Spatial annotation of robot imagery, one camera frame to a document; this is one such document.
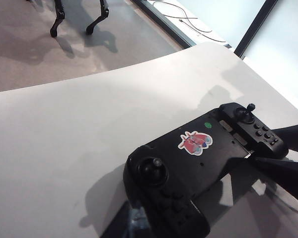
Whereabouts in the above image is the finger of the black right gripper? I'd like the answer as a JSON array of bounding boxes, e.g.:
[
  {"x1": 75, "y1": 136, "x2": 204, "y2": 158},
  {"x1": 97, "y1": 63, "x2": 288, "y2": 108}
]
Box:
[
  {"x1": 273, "y1": 122, "x2": 298, "y2": 154},
  {"x1": 250, "y1": 155, "x2": 298, "y2": 214}
]

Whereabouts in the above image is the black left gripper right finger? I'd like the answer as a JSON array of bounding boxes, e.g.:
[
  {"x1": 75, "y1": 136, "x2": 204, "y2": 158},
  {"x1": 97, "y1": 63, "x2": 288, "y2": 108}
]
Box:
[{"x1": 129, "y1": 207, "x2": 153, "y2": 238}]

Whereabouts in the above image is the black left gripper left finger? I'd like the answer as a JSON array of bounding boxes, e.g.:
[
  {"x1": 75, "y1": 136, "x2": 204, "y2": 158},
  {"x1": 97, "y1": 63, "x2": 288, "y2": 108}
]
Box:
[{"x1": 105, "y1": 201, "x2": 134, "y2": 238}]

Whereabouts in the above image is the black remote control with joysticks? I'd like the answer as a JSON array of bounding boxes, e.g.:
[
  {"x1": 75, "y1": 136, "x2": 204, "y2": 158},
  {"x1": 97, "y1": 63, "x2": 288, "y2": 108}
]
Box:
[{"x1": 122, "y1": 102, "x2": 289, "y2": 238}]

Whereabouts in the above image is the black quadruped robot dog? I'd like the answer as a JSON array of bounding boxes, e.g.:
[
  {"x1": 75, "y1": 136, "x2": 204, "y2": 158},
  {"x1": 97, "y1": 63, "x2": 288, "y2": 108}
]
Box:
[{"x1": 26, "y1": 0, "x2": 109, "y2": 38}]

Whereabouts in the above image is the thin white floor cable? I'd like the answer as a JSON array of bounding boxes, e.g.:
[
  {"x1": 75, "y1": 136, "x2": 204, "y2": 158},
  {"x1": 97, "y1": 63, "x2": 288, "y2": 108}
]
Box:
[{"x1": 152, "y1": 0, "x2": 227, "y2": 43}]

